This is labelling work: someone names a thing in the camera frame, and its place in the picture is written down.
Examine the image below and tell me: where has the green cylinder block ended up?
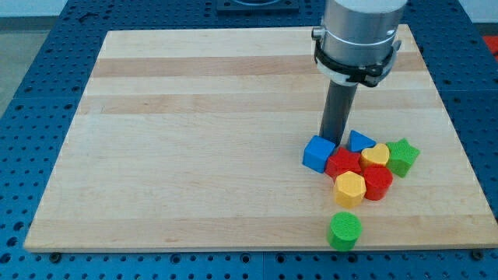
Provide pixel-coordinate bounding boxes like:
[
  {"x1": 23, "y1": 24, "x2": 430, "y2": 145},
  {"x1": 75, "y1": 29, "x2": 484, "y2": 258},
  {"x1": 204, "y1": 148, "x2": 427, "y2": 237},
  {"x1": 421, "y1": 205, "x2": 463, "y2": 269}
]
[{"x1": 327, "y1": 212, "x2": 363, "y2": 252}]

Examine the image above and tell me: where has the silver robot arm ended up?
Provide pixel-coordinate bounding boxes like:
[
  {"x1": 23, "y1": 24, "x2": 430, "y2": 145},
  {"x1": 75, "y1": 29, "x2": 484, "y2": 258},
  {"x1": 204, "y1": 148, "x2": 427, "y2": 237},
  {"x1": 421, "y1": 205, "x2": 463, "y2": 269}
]
[{"x1": 311, "y1": 0, "x2": 407, "y2": 87}]

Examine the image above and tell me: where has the wooden board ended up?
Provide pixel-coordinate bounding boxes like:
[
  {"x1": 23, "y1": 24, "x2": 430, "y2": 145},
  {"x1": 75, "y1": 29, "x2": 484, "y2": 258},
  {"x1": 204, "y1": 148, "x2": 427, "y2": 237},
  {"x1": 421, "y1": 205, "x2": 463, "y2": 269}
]
[{"x1": 24, "y1": 25, "x2": 497, "y2": 253}]

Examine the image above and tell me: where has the blue cube block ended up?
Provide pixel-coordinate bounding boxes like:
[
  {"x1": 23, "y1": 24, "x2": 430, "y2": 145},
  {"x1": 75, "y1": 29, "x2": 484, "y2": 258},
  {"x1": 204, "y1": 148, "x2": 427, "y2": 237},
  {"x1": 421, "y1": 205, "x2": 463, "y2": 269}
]
[{"x1": 302, "y1": 135, "x2": 336, "y2": 173}]

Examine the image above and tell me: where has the red star block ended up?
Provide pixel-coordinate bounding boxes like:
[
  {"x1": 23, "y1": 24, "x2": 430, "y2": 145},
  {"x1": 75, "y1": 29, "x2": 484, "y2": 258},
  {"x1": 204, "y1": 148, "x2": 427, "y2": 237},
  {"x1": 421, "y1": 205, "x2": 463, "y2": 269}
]
[{"x1": 324, "y1": 147, "x2": 362, "y2": 180}]

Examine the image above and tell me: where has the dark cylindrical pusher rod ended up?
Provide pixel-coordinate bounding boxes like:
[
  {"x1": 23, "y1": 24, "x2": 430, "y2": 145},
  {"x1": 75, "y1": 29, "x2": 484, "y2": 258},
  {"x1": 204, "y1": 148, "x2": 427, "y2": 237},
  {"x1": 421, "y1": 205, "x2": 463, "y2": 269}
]
[{"x1": 319, "y1": 81, "x2": 357, "y2": 145}]

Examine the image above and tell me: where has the blue triangle block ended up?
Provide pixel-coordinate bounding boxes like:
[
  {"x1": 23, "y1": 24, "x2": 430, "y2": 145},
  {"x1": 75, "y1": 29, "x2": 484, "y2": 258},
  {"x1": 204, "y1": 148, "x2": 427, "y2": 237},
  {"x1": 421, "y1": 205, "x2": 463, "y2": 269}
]
[{"x1": 347, "y1": 130, "x2": 377, "y2": 152}]

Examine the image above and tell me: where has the yellow hexagon block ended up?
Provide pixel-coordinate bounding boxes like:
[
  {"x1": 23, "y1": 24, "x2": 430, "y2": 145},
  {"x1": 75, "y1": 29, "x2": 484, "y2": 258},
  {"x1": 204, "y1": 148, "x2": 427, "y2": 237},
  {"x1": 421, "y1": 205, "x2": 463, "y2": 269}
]
[{"x1": 333, "y1": 171, "x2": 366, "y2": 208}]

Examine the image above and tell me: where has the yellow heart block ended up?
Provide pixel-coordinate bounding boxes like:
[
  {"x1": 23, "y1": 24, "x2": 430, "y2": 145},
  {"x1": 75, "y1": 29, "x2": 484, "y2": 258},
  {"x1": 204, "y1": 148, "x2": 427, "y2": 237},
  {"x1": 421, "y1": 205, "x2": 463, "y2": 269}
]
[{"x1": 359, "y1": 143, "x2": 390, "y2": 169}]

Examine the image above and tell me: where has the red cylinder block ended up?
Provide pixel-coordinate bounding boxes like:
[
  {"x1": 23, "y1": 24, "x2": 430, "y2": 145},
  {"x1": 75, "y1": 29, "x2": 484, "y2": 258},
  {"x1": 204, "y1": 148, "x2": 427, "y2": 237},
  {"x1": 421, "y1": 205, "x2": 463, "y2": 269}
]
[{"x1": 363, "y1": 166, "x2": 393, "y2": 201}]

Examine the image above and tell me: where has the black mounting plate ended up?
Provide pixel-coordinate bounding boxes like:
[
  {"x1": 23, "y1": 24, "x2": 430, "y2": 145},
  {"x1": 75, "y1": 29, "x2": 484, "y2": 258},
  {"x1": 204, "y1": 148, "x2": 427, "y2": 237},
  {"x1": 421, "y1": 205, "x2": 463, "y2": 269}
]
[{"x1": 215, "y1": 0, "x2": 300, "y2": 13}]

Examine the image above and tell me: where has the green star block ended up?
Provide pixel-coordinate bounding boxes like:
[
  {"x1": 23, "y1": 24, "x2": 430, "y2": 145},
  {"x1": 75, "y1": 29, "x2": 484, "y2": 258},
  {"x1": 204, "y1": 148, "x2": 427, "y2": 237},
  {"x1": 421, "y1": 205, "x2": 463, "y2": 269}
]
[{"x1": 386, "y1": 138, "x2": 420, "y2": 177}]

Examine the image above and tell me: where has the red object at edge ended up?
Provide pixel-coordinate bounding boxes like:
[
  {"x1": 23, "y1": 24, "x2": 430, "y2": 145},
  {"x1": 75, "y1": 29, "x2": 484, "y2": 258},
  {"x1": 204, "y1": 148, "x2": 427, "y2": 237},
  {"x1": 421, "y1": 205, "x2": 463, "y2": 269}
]
[{"x1": 482, "y1": 35, "x2": 498, "y2": 60}]

